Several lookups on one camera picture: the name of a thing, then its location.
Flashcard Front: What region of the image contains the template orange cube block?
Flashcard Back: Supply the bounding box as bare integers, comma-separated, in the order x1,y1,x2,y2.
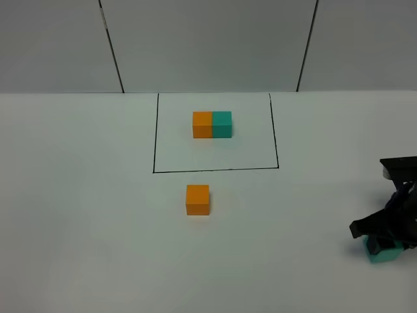
192,112,213,139

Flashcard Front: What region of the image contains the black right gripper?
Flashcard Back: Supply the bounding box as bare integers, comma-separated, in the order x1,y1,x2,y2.
349,182,416,255

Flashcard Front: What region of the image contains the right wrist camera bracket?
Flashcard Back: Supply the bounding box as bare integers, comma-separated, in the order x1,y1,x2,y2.
380,156,417,190

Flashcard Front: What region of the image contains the template teal cube block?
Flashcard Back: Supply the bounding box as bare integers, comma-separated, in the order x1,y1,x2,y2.
212,111,233,138

